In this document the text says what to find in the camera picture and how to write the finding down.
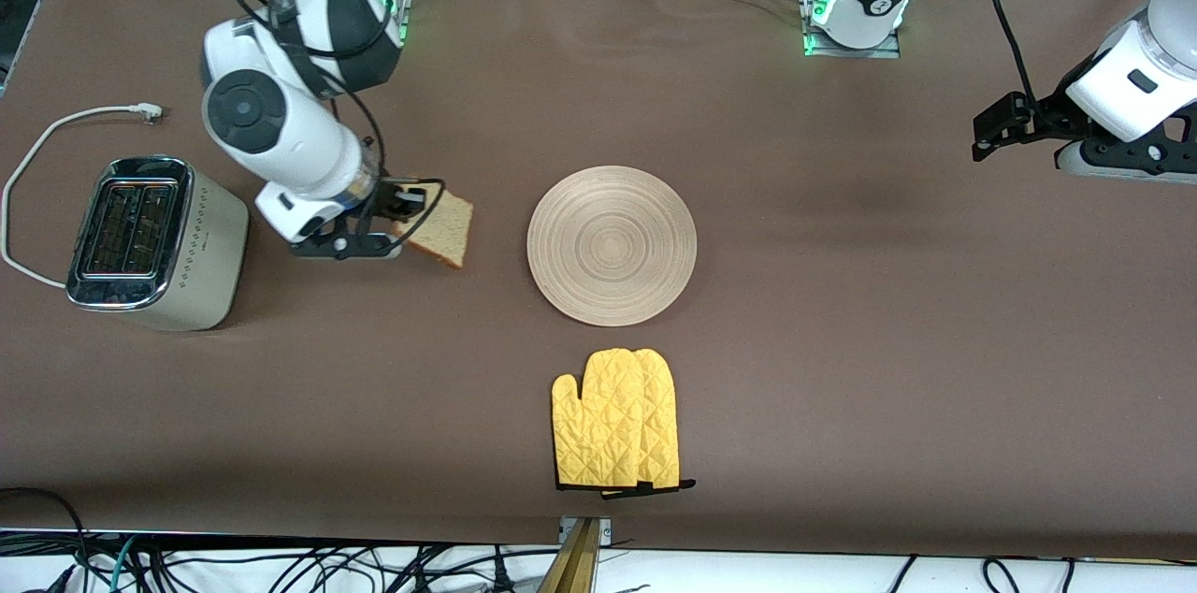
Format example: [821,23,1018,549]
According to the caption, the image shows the teal cable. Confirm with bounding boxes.
[103,535,139,593]

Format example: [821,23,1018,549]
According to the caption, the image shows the silver metal bracket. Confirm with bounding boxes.
[559,516,613,545]

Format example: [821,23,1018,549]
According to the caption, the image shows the brown table cover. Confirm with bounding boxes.
[0,0,1197,561]

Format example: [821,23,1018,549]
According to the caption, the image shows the brown bread slice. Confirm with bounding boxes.
[391,190,474,270]

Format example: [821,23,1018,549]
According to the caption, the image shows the black floor cable tangle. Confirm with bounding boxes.
[140,542,534,593]

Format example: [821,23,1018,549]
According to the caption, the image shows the round wooden plate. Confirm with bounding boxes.
[526,165,699,327]

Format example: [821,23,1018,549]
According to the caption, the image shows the thick black looping cable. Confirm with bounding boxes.
[0,485,90,593]

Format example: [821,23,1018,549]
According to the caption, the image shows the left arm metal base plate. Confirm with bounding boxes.
[800,0,903,60]

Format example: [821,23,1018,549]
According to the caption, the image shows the cream and chrome toaster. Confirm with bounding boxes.
[65,155,251,333]

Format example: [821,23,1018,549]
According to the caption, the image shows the yellow quilted oven mitt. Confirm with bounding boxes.
[631,348,698,496]
[551,348,667,491]

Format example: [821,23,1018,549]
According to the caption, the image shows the brass coloured metal profile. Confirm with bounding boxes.
[538,516,604,593]

